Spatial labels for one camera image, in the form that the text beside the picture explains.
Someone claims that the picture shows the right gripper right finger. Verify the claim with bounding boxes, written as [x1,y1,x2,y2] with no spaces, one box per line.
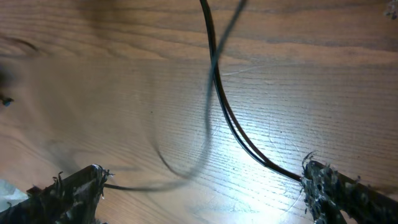
[301,152,397,223]

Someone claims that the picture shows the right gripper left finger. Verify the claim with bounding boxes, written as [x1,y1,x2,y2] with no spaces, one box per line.
[1,164,110,224]

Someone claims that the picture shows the black usb cable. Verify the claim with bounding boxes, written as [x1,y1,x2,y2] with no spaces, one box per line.
[102,0,248,192]

